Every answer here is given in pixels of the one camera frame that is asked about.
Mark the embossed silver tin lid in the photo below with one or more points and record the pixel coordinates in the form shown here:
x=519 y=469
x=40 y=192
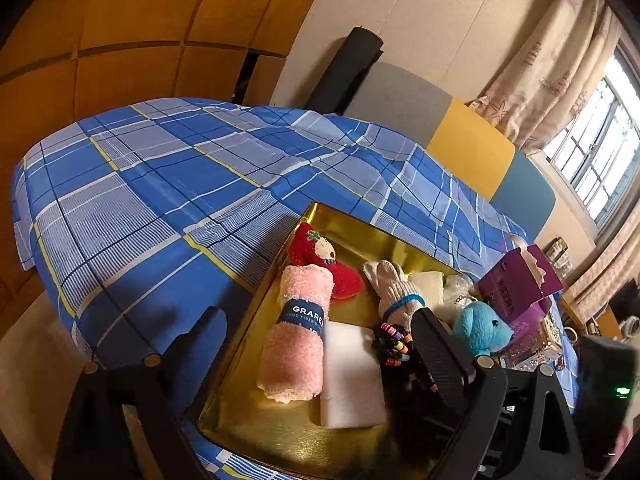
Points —
x=535 y=350

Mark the blue plaid bed sheet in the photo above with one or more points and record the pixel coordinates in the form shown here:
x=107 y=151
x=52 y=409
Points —
x=175 y=175

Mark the gold metal tray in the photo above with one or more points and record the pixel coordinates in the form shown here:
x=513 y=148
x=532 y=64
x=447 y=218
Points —
x=260 y=440

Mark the grey yellow blue headboard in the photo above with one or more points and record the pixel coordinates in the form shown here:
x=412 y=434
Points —
x=470 y=145

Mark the cream mesh bandage roll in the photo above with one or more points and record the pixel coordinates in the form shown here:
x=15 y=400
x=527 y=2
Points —
x=427 y=287

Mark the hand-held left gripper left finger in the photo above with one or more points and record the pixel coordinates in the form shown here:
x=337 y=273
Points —
x=212 y=340

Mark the blue teddy bear plush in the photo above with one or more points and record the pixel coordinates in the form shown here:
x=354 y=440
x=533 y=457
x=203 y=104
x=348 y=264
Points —
x=482 y=327

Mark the white sponge block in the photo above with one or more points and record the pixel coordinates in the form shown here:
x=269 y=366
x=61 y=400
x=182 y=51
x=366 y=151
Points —
x=352 y=375

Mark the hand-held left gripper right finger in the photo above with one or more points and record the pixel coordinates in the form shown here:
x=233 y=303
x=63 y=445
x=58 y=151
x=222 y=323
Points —
x=437 y=355

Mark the barred window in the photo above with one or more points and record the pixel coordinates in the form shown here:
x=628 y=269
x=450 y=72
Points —
x=597 y=145

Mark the clear plastic bag of cotton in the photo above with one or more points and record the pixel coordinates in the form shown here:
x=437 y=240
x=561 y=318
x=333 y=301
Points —
x=459 y=292

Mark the white knit work glove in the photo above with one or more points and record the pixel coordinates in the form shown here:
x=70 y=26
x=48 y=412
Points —
x=392 y=287

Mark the black rolled mat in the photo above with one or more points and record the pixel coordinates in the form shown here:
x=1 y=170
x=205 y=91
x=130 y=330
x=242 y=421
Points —
x=345 y=70

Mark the red strawberry plush mitt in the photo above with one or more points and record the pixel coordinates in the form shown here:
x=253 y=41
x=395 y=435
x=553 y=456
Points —
x=325 y=260

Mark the purple tissue box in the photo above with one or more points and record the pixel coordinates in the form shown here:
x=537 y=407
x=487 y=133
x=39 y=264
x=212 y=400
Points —
x=520 y=285

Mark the beige patterned curtain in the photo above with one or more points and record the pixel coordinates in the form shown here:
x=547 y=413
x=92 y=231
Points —
x=540 y=60

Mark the pink towel blue band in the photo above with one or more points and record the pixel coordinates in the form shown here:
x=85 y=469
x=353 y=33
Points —
x=297 y=345

